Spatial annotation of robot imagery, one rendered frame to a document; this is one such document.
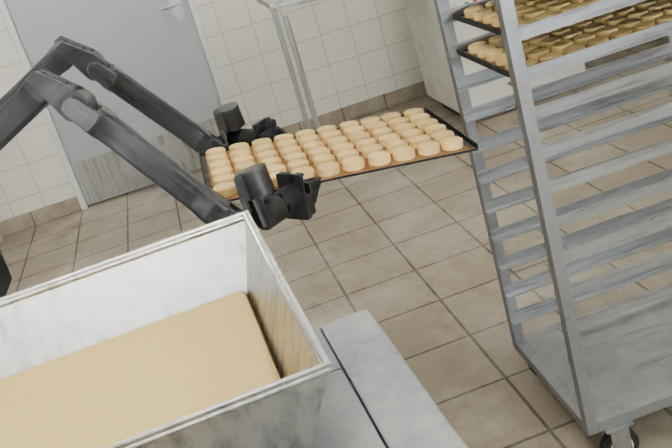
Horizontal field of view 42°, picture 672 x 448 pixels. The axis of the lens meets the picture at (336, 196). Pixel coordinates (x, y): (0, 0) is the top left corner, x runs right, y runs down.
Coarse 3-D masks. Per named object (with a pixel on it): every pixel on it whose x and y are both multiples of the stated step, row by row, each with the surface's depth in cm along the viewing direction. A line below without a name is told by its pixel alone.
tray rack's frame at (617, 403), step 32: (608, 320) 255; (640, 320) 250; (544, 352) 249; (608, 352) 240; (640, 352) 237; (608, 384) 228; (640, 384) 224; (576, 416) 220; (608, 416) 216; (640, 416) 217
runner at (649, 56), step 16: (656, 48) 237; (608, 64) 235; (624, 64) 236; (640, 64) 235; (560, 80) 234; (576, 80) 235; (592, 80) 234; (512, 96) 233; (544, 96) 232; (464, 112) 231; (480, 112) 232; (496, 112) 231
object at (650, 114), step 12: (648, 108) 195; (660, 108) 196; (624, 120) 195; (636, 120) 195; (648, 120) 196; (588, 132) 194; (600, 132) 194; (612, 132) 195; (552, 144) 193; (564, 144) 193; (576, 144) 194
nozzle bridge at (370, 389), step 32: (352, 320) 81; (352, 352) 76; (384, 352) 75; (352, 384) 72; (384, 384) 70; (416, 384) 69; (320, 416) 68; (352, 416) 67; (384, 416) 66; (416, 416) 65
